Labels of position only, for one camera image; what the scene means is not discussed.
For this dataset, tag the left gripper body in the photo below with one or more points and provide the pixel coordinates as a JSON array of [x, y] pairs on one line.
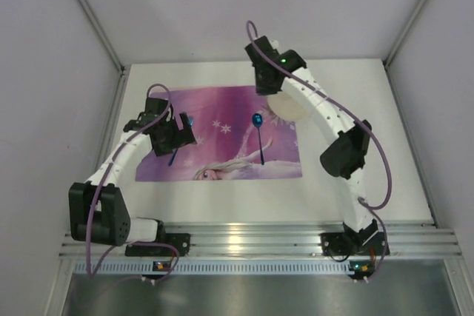
[[186, 129]]

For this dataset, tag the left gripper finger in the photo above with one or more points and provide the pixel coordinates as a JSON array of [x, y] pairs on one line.
[[185, 135], [165, 148]]

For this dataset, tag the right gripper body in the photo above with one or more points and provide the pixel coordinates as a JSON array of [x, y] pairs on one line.
[[267, 84]]

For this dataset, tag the blue metal fork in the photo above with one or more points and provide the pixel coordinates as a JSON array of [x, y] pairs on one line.
[[173, 156]]

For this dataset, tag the cream round plate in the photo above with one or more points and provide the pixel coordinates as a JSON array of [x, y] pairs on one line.
[[287, 108]]

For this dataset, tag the blue metal spoon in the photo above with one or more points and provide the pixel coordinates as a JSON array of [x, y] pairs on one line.
[[257, 121]]

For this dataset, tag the purple printed placemat cloth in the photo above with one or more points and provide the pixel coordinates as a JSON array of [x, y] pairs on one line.
[[226, 141]]

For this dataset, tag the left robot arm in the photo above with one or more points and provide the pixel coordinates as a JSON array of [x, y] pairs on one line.
[[98, 207]]

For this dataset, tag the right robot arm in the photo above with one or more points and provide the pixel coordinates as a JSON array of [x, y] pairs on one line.
[[348, 143]]

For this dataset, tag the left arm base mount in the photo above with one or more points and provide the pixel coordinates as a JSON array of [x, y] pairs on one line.
[[173, 244]]

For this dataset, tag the aluminium mounting rail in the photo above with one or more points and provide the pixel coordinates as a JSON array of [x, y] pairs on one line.
[[302, 240]]

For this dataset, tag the perforated cable duct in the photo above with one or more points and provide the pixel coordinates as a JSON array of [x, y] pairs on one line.
[[234, 267]]

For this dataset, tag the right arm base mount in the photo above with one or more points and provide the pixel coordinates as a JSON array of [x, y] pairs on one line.
[[338, 245]]

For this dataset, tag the left aluminium frame post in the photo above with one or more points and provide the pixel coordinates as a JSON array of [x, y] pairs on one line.
[[100, 33]]

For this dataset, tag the aluminium frame post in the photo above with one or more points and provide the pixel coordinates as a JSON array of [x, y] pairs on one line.
[[402, 36], [100, 33]]

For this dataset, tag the right aluminium frame post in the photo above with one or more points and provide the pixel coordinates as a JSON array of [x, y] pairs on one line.
[[402, 36]]

